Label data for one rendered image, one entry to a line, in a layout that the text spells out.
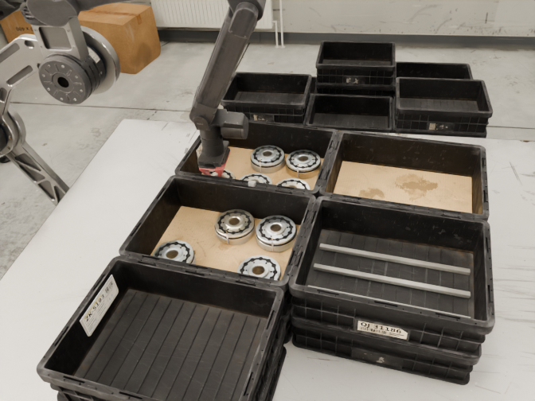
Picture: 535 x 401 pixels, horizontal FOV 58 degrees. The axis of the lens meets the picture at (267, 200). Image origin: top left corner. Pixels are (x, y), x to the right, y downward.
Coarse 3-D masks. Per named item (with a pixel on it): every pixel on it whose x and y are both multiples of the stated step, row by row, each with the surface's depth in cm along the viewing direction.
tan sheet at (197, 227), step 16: (192, 208) 135; (176, 224) 130; (192, 224) 130; (208, 224) 129; (256, 224) 128; (160, 240) 126; (192, 240) 125; (208, 240) 125; (208, 256) 121; (224, 256) 121; (240, 256) 120; (272, 256) 120; (288, 256) 119
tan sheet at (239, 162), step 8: (232, 152) 154; (240, 152) 153; (248, 152) 153; (232, 160) 151; (240, 160) 150; (248, 160) 150; (232, 168) 147; (240, 168) 147; (248, 168) 147; (240, 176) 144; (272, 176) 143; (280, 176) 143; (288, 176) 143; (272, 184) 141; (312, 184) 140
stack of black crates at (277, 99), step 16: (240, 80) 249; (256, 80) 247; (272, 80) 245; (288, 80) 244; (304, 80) 242; (224, 96) 229; (240, 96) 249; (256, 96) 248; (272, 96) 247; (288, 96) 246; (304, 96) 227; (240, 112) 228; (256, 112) 227; (272, 112) 226; (288, 112) 224; (304, 112) 229
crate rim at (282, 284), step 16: (176, 176) 130; (160, 192) 125; (272, 192) 123; (288, 192) 122; (304, 224) 113; (128, 240) 113; (128, 256) 109; (144, 256) 109; (208, 272) 104; (224, 272) 104; (288, 272) 102
